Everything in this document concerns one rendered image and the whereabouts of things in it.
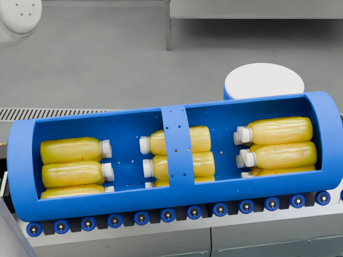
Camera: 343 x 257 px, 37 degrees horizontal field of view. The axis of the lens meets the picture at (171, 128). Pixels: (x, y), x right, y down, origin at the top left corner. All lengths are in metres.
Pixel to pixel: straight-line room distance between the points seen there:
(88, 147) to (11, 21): 0.86
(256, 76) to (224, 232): 0.62
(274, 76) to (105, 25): 2.84
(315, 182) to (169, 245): 0.45
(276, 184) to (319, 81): 2.44
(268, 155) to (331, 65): 2.63
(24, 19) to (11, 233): 0.27
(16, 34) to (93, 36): 3.76
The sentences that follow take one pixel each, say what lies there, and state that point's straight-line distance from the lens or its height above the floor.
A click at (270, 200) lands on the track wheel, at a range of 1.49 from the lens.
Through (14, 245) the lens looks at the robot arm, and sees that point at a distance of 0.68.
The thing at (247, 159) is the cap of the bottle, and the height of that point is 1.11.
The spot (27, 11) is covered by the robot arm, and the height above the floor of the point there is 1.79.
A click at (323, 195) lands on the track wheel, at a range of 1.53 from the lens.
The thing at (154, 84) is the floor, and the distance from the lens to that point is 3.68.
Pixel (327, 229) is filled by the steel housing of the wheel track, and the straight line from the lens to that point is 1.60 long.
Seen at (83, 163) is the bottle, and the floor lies 1.09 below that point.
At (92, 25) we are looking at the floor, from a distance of 4.58.
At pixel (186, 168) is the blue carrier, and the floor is 1.16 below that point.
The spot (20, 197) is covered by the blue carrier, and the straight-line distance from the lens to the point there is 1.35.
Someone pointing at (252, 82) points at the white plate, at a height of 1.04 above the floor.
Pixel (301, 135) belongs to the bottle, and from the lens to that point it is 1.43.
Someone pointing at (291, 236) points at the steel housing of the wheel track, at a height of 0.85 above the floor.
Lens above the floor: 2.05
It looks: 39 degrees down
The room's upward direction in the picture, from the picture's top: 3 degrees counter-clockwise
